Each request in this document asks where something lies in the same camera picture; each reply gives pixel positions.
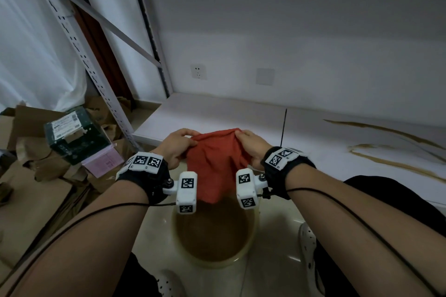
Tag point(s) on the black wristband with markers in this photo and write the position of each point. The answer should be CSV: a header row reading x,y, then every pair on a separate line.
x,y
146,175
284,171

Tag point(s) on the person's left forearm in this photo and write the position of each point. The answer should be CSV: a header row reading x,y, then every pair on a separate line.
x,y
76,244

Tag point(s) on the person's right hand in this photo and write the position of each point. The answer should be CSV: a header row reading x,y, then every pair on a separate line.
x,y
256,147

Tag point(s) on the person's right forearm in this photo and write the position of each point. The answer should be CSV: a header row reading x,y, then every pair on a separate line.
x,y
366,234

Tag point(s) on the pile of cardboard boxes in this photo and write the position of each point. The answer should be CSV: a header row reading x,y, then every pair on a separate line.
x,y
31,196

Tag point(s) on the black right wristband with markers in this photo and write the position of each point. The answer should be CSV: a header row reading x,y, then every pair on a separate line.
x,y
284,171

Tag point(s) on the white wall socket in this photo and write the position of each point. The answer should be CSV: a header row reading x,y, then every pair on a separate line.
x,y
199,71

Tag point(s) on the blank white wall plate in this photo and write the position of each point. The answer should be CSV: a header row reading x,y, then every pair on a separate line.
x,y
265,76

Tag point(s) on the yellow plastic basin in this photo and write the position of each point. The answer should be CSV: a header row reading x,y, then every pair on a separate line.
x,y
212,234

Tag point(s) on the dark green labelled box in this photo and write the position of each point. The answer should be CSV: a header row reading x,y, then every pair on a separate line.
x,y
80,140

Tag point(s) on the black left wristband with markers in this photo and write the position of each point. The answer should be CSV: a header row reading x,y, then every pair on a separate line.
x,y
146,175

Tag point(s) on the person's left hand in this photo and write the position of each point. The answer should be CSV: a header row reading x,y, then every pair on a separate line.
x,y
170,149

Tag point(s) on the white curtain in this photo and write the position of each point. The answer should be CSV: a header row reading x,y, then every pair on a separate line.
x,y
35,46

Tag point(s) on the pink box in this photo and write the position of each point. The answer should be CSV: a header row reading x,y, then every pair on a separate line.
x,y
104,162

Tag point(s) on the white clog shoe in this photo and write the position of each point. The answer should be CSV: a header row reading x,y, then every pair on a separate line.
x,y
308,248
170,284

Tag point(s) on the red cleaning cloth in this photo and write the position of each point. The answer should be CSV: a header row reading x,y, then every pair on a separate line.
x,y
216,164

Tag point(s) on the white metal shelf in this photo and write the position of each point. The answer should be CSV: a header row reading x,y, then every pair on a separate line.
x,y
226,112

